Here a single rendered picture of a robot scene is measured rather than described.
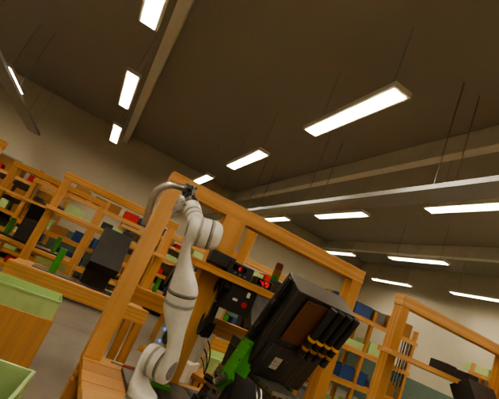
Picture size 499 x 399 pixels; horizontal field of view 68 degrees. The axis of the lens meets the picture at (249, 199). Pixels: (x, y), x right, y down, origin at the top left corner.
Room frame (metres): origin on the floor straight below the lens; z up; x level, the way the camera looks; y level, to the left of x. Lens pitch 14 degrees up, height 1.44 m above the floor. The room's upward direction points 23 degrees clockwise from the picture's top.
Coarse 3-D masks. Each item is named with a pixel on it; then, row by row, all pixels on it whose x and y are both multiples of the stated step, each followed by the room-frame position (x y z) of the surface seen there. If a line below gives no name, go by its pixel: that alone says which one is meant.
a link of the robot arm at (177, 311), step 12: (168, 300) 1.14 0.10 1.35; (180, 300) 1.12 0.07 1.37; (192, 300) 1.14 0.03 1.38; (168, 312) 1.14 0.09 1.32; (180, 312) 1.13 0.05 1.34; (168, 324) 1.15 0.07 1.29; (180, 324) 1.15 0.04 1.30; (168, 336) 1.16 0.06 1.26; (180, 336) 1.17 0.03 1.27; (168, 348) 1.16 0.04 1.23; (180, 348) 1.19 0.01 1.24; (168, 360) 1.17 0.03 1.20; (156, 372) 1.17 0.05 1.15; (168, 372) 1.18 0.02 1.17
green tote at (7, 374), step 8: (0, 360) 1.35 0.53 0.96; (0, 368) 1.36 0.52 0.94; (8, 368) 1.36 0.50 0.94; (16, 368) 1.37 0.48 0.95; (24, 368) 1.37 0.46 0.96; (0, 376) 1.36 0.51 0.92; (8, 376) 1.36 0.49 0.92; (16, 376) 1.37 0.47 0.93; (24, 376) 1.37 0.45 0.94; (32, 376) 1.36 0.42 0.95; (0, 384) 1.36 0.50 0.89; (8, 384) 1.37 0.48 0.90; (16, 384) 1.37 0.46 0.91; (24, 384) 1.26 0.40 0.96; (0, 392) 1.36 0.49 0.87; (8, 392) 1.37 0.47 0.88; (16, 392) 1.19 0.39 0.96
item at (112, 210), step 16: (32, 192) 8.06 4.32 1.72; (96, 208) 8.05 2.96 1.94; (112, 208) 8.26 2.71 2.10; (16, 224) 8.11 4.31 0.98; (48, 224) 7.91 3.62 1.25; (80, 224) 8.00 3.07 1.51; (96, 224) 8.14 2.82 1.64; (128, 224) 8.30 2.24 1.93; (64, 240) 7.96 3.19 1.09; (80, 240) 8.14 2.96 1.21; (96, 240) 8.21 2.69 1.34; (160, 240) 9.04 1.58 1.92; (16, 256) 8.21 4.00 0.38; (80, 256) 8.15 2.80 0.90; (128, 256) 8.53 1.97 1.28; (144, 272) 8.57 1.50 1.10
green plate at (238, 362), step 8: (240, 344) 1.99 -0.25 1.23; (248, 344) 1.92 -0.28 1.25; (240, 352) 1.94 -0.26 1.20; (248, 352) 1.90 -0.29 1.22; (232, 360) 1.96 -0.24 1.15; (240, 360) 1.90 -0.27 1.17; (224, 368) 1.97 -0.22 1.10; (232, 368) 1.91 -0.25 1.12; (240, 368) 1.91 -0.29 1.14; (248, 368) 1.92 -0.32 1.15
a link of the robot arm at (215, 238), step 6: (216, 222) 1.10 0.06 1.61; (216, 228) 1.08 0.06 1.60; (222, 228) 1.09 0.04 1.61; (210, 234) 1.08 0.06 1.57; (216, 234) 1.08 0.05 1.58; (222, 234) 1.09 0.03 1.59; (210, 240) 1.08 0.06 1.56; (216, 240) 1.08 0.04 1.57; (210, 246) 1.10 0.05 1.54; (216, 246) 1.10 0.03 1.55
